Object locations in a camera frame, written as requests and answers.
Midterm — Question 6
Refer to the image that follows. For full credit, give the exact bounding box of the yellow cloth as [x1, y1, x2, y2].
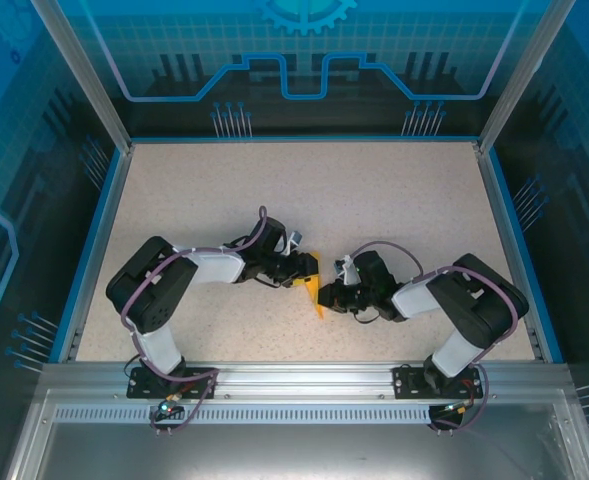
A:
[303, 249, 329, 322]

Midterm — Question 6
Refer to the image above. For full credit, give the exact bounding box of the brushed steel tray panel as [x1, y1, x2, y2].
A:
[3, 389, 589, 480]

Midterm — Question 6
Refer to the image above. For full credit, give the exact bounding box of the aluminium mounting rail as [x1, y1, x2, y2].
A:
[41, 360, 573, 404]

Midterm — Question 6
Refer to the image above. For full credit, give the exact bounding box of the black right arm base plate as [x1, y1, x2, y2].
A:
[392, 363, 480, 400]

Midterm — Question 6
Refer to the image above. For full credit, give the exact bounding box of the slotted grey cable duct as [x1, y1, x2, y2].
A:
[53, 404, 448, 425]

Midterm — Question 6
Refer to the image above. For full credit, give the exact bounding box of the right cable connector with LED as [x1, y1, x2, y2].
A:
[438, 397, 477, 417]

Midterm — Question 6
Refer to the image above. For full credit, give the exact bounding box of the cable connector with led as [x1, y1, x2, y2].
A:
[438, 397, 477, 417]
[153, 393, 181, 417]

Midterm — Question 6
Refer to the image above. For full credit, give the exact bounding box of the side rail with blue trim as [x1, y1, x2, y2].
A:
[56, 142, 135, 364]
[473, 141, 565, 364]

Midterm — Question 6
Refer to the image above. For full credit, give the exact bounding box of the left cable connector with LED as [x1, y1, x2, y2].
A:
[153, 393, 181, 417]

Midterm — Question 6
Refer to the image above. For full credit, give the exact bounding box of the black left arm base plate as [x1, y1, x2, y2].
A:
[126, 366, 219, 401]

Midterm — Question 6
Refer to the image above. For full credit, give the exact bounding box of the aluminium frame post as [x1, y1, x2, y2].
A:
[475, 0, 575, 154]
[29, 0, 134, 154]

